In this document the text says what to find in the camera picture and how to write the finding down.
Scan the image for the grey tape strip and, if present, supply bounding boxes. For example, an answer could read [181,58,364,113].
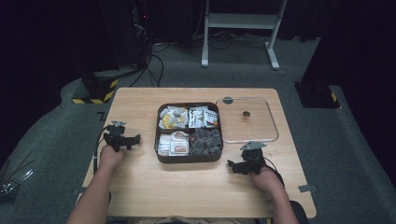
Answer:
[72,186,89,197]
[297,183,318,193]

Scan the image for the person's right hand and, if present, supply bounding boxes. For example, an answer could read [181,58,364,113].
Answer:
[249,167,284,193]

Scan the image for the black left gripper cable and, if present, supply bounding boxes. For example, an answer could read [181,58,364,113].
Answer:
[92,125,110,175]

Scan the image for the person's clothing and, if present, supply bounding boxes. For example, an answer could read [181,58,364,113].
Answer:
[134,215,247,224]

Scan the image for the white metal stand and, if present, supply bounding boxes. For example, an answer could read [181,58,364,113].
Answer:
[201,0,288,71]

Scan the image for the black floor cables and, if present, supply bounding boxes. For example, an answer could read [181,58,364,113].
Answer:
[128,41,171,89]

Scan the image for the brown divided snack tray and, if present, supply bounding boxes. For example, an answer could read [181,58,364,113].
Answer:
[154,101,225,164]

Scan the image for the pile of white printed packets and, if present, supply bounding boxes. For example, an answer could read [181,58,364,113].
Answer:
[188,105,219,129]

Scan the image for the pile of grey yellow packets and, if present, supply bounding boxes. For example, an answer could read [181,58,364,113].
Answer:
[158,105,190,130]

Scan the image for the pile of white orange packets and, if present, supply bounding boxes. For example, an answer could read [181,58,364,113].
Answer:
[157,131,191,157]

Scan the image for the pile of dark wrapped snacks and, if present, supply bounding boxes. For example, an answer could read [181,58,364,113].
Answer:
[189,127,223,156]

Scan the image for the person's left hand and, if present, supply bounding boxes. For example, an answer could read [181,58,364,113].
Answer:
[98,144,126,172]

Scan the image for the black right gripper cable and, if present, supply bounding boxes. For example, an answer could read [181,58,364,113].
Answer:
[263,156,286,189]

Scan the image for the clear plastic tray lid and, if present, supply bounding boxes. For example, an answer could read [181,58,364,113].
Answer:
[215,95,280,145]

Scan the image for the black yellow striped stand base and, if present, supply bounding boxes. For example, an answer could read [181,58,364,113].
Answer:
[71,69,120,105]

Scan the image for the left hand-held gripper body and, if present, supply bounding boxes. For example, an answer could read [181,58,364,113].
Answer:
[103,119,130,153]

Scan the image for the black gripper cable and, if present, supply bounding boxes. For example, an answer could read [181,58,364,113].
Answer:
[92,125,110,175]
[263,156,286,189]

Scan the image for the metal tripod legs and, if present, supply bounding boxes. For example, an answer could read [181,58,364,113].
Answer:
[0,151,35,198]

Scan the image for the dark computer tower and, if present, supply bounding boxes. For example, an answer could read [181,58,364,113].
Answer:
[130,0,151,67]

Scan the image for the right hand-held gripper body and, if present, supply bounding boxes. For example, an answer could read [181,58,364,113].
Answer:
[238,140,268,175]

